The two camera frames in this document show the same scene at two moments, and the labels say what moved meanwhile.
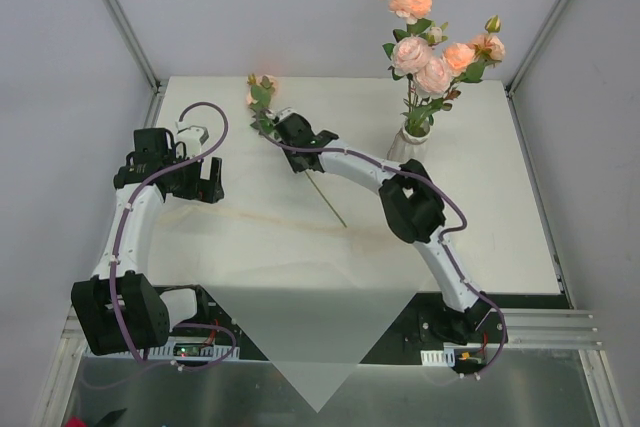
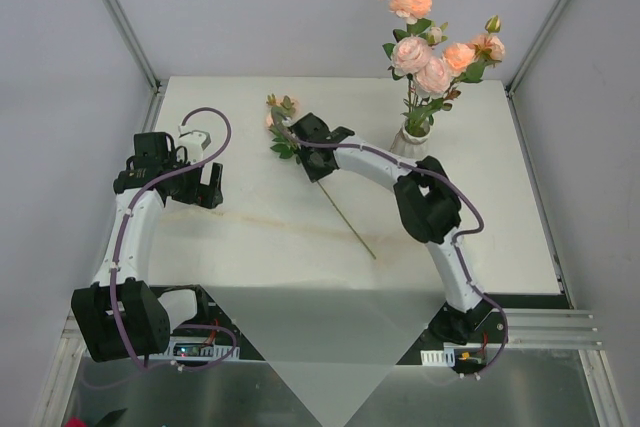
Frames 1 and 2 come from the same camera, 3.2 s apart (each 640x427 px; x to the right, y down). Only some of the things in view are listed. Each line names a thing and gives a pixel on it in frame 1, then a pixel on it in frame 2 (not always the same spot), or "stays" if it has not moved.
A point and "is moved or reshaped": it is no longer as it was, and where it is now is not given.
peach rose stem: [466, 61] stays
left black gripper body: [201, 186] stays
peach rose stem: [262, 89] is moved or reshaped
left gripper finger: [212, 190] stays
